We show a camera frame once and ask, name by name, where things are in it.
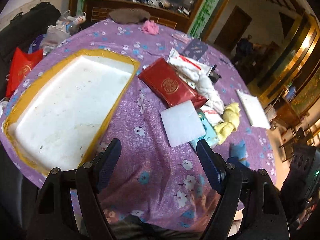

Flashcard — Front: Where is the small wet wipe packet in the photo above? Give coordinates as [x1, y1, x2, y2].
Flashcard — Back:
[200, 105, 223, 125]

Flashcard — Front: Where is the blue plush toy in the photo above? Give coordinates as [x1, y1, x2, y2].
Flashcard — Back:
[229, 140, 250, 168]

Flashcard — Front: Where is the brown knitted hat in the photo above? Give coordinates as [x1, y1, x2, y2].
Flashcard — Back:
[108, 8, 151, 25]

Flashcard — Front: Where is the red tissue packet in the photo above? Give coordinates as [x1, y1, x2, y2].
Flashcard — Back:
[137, 57, 208, 108]

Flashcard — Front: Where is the purple floral tablecloth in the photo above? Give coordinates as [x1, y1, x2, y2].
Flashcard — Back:
[0, 17, 278, 232]

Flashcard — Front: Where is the dark card phone stand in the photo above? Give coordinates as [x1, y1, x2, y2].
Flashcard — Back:
[180, 39, 209, 61]

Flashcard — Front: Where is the black plastic object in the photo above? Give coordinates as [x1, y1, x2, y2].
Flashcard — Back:
[207, 65, 222, 85]

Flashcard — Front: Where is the large wet wipe packet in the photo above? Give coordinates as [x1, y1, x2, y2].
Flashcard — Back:
[167, 48, 217, 77]

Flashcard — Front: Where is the yellow towel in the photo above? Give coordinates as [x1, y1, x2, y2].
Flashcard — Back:
[214, 102, 242, 145]

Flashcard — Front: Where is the teal tissue pack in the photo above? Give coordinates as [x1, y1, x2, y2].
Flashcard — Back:
[189, 109, 219, 153]

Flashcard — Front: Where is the black bag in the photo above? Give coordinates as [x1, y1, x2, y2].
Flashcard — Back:
[0, 2, 62, 55]

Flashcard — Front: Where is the wooden cabinet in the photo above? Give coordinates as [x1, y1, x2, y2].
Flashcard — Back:
[69, 0, 240, 34]

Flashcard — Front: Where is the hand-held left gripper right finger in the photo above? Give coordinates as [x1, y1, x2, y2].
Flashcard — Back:
[196, 139, 290, 240]

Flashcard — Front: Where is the clear plastic bag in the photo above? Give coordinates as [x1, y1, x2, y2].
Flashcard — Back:
[55, 10, 87, 34]

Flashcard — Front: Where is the white plastic bag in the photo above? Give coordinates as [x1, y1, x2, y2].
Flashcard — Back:
[40, 25, 70, 50]

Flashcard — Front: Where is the white towel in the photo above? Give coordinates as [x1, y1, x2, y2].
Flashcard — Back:
[172, 60, 225, 114]

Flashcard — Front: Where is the white tray with gold rim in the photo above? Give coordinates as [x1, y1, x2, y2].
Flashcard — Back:
[1, 49, 141, 176]

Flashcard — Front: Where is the red plastic bag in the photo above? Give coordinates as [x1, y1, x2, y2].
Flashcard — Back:
[5, 47, 44, 98]

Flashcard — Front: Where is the brown wooden door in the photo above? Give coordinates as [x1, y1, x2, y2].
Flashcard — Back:
[215, 5, 253, 53]

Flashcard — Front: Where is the pink fluffy cloth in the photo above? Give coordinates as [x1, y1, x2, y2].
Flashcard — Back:
[141, 20, 160, 35]

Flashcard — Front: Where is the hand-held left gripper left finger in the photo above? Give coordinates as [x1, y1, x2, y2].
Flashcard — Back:
[26, 138, 122, 240]

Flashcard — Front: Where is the white flat pad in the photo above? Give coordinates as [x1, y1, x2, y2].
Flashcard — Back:
[236, 89, 272, 130]

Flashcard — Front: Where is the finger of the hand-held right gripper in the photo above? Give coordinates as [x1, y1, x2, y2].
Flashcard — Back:
[226, 157, 257, 180]

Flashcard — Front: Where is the white square foam pad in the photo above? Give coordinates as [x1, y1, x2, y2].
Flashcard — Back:
[160, 99, 207, 148]

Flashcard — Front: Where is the pink packet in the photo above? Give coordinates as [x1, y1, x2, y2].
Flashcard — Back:
[172, 32, 194, 43]

